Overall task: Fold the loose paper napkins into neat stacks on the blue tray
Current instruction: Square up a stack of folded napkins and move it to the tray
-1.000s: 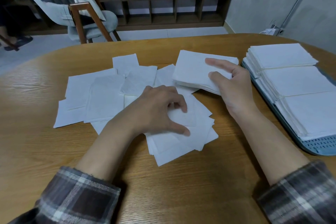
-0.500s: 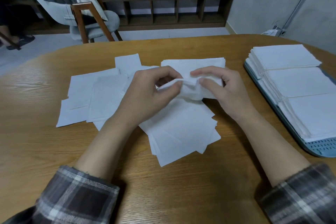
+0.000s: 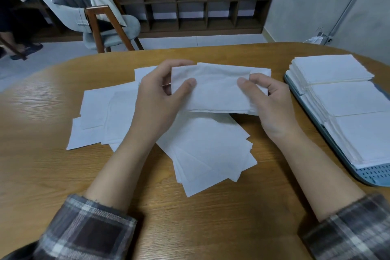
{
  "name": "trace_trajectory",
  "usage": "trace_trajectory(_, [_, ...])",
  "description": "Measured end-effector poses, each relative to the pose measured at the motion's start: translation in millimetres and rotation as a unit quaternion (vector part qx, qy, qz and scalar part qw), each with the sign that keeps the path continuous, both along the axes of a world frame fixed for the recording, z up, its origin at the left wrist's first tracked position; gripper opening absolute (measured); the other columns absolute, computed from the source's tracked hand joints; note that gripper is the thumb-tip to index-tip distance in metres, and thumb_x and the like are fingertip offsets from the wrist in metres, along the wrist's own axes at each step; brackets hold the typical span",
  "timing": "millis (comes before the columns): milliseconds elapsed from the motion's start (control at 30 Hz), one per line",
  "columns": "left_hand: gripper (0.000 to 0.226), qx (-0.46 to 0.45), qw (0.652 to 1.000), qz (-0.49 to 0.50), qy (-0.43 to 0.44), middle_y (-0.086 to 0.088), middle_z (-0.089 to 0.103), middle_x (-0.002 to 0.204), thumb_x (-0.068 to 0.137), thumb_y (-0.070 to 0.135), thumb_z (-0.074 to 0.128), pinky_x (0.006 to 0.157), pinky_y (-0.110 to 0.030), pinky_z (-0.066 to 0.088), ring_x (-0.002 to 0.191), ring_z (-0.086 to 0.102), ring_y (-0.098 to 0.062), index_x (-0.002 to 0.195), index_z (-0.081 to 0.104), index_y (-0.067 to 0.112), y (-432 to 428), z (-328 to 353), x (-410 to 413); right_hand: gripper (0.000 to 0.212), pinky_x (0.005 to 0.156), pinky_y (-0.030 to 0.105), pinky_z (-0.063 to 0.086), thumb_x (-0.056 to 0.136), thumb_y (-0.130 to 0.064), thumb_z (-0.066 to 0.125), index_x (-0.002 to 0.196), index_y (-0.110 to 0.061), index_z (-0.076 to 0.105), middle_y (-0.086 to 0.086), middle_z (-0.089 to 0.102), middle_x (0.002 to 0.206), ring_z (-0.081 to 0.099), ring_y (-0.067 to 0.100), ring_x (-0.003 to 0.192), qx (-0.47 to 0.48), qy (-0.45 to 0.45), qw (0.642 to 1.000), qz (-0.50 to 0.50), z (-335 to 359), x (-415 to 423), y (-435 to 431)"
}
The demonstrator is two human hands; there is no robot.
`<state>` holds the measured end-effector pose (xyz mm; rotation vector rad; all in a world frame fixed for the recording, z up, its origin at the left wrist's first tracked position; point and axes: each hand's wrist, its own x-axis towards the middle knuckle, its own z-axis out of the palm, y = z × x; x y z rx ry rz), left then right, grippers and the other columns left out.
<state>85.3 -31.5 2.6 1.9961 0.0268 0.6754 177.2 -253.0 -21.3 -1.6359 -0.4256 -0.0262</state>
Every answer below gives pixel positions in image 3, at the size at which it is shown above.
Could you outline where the person's right forearm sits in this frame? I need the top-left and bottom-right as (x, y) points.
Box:
(264, 132), (390, 260)

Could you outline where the white wall socket with plug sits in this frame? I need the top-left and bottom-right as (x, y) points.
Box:
(305, 27), (333, 46)

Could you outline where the blue perforated plastic tray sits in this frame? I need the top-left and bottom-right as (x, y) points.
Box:
(284, 71), (390, 187)

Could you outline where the pile of unfolded white napkins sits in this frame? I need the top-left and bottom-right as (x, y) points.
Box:
(66, 66), (258, 198)

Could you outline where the person's left hand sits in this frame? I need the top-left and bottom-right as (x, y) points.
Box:
(129, 59), (197, 142)

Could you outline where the grey upholstered wooden chair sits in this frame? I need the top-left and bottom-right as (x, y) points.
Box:
(15, 0), (144, 54)

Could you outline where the person's left forearm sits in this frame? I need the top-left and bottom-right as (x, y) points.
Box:
(0, 127), (172, 260)

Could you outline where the stack of folded white napkins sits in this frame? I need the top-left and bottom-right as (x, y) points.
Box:
(323, 111), (390, 170)
(288, 54), (375, 96)
(300, 80), (390, 125)

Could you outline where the white paper napkin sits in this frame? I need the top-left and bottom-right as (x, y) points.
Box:
(171, 62), (272, 116)

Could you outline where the person's right hand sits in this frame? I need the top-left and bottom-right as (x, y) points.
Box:
(237, 73), (303, 145)

